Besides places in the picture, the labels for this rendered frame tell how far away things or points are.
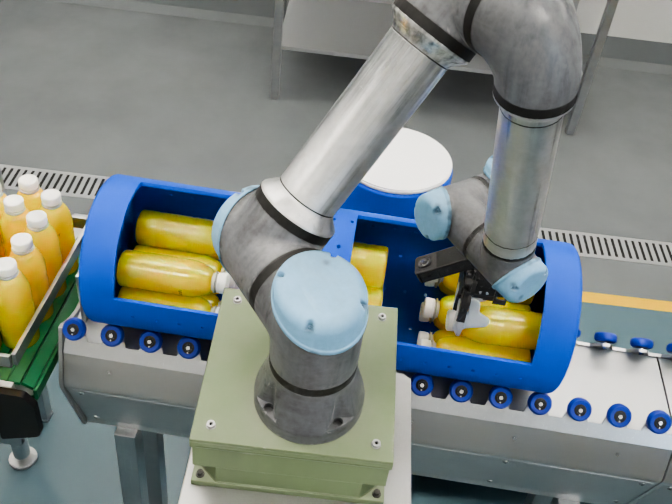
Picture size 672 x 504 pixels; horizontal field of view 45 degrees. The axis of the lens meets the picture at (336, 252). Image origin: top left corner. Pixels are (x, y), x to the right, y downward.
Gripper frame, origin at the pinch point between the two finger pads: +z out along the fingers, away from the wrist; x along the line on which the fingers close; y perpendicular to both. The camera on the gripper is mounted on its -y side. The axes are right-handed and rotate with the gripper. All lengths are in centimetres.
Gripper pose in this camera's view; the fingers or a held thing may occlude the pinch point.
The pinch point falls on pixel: (454, 320)
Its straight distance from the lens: 152.3
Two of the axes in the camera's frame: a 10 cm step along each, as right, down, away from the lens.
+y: 9.9, 1.5, -0.3
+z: -0.9, 7.5, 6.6
